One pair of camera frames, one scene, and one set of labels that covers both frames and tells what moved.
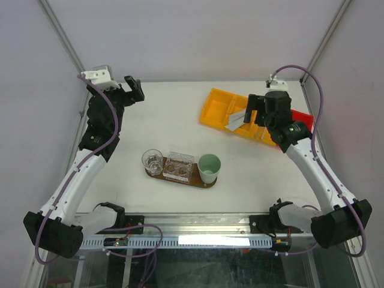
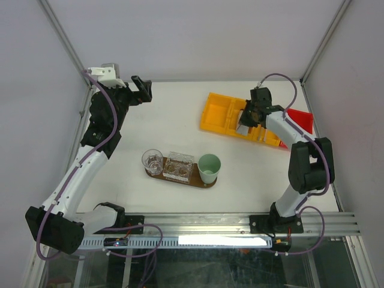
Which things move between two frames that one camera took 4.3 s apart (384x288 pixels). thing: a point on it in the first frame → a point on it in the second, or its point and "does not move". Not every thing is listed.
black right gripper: (255, 102) does not move
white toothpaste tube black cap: (238, 117) → (242, 129)
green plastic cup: (209, 166) does not move
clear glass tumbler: (152, 161) does not move
